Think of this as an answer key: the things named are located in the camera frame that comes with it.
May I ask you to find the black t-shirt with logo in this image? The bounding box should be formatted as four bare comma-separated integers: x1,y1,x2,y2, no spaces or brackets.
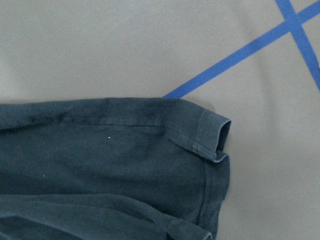
0,98,231,240

